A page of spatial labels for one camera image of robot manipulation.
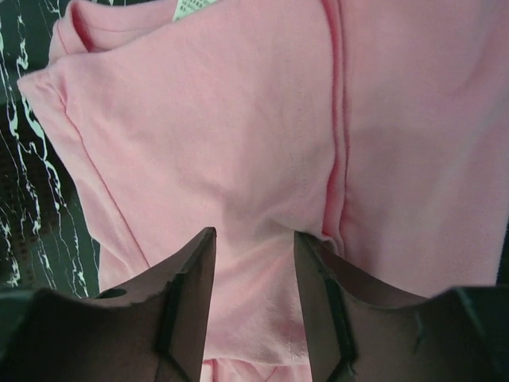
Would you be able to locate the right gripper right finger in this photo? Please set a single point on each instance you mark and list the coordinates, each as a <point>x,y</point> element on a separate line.
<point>359,328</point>

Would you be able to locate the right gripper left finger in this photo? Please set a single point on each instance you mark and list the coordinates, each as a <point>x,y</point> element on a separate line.
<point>149,328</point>

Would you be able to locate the pink t shirt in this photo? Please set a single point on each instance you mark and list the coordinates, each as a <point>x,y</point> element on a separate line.
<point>380,127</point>

